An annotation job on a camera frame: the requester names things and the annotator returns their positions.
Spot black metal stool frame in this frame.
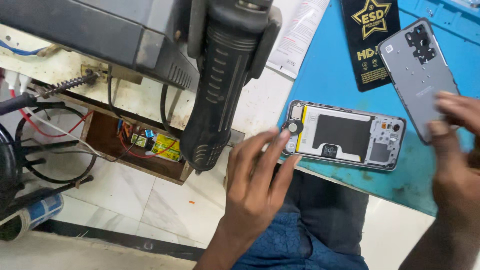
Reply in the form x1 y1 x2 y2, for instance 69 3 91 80
0 101 98 226

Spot person's left hand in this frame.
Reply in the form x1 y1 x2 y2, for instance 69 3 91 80
220 127 302 241

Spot red wire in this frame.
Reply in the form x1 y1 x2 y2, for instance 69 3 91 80
9 89 94 138

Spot black hose cable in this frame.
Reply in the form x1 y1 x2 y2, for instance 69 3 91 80
160 83 184 140

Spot person's right hand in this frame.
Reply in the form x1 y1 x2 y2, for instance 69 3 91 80
427 90 480 219

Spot scattered small screws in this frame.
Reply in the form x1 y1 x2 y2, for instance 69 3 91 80
406 55 431 82

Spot smartphone without back cover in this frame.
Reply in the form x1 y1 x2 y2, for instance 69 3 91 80
282 100 407 172

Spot grey rework station box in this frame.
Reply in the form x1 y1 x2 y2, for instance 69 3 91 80
0 0 200 93

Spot blue work mat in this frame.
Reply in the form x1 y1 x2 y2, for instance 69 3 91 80
277 0 480 217

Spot white printed leaflet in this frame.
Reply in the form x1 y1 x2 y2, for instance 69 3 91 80
266 0 331 80

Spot black soldering iron handle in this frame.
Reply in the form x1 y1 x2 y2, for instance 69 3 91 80
0 92 38 116

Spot black hot air gun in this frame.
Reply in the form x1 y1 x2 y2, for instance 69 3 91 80
179 0 283 174

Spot grey phone back cover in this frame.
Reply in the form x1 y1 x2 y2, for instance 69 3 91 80
377 17 460 145

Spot round black white disc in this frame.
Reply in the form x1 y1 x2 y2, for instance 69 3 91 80
284 119 304 136

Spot metal spring soldering iron holder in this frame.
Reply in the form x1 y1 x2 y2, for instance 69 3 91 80
34 72 101 100

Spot black packet with gold star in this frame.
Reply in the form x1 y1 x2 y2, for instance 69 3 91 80
340 0 401 93

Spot wooden box with electronics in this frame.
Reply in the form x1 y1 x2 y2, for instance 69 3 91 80
80 110 194 186

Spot person's blue shirt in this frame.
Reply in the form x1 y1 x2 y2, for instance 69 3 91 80
231 212 370 270

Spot blue cable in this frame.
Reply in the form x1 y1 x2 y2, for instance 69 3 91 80
0 39 46 57

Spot person's dark trousers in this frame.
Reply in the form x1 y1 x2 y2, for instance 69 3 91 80
271 165 370 257

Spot blue white tape roll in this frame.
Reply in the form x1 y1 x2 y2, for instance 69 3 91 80
0 193 65 241

